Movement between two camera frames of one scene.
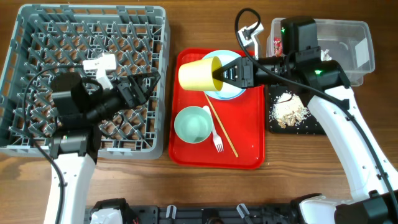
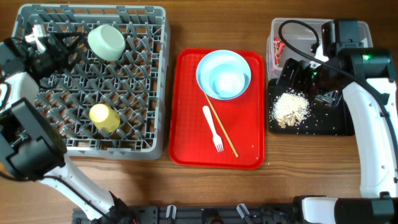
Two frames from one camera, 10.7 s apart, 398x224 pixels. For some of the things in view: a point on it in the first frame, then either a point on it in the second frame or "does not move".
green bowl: (193, 124) -> (106, 42)
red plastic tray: (207, 133) does not move
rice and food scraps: (288, 109) does not move
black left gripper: (140, 96) -> (62, 55)
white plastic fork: (216, 139) does not move
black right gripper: (247, 76) -> (302, 69)
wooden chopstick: (222, 127) does not move
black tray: (288, 112) does not move
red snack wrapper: (278, 46) does not move
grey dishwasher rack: (49, 41) does not move
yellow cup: (198, 74) -> (105, 118)
